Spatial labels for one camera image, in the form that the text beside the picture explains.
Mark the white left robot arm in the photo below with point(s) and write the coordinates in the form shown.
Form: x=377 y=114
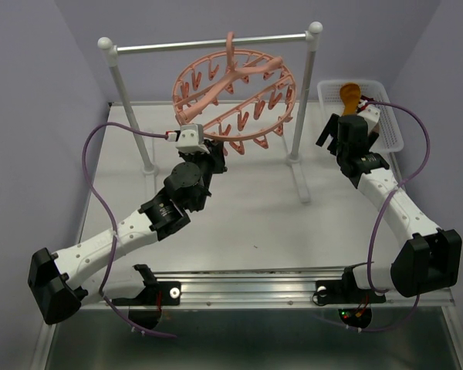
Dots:
x=59 y=281

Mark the white plastic basket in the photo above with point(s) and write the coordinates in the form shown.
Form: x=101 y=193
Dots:
x=389 y=140

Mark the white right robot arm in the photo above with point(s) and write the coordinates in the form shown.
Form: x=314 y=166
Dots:
x=429 y=256

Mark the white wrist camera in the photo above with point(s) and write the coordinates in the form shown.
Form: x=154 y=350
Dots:
x=189 y=139
x=371 y=114

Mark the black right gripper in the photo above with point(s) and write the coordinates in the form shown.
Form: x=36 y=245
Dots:
x=331 y=126

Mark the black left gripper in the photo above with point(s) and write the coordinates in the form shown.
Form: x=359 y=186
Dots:
x=214 y=156

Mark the pink round clip hanger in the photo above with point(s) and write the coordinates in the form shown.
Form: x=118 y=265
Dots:
x=237 y=95

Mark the white clothes rack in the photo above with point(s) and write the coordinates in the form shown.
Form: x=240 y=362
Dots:
x=310 y=37

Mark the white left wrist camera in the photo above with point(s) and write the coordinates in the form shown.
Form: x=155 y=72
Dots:
x=189 y=139

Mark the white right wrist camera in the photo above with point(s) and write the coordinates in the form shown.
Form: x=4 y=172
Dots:
x=371 y=114

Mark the mustard yellow sock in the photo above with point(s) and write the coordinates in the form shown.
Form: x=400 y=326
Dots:
x=350 y=95

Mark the aluminium mounting rail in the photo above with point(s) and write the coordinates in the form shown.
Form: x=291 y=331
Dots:
x=297 y=288

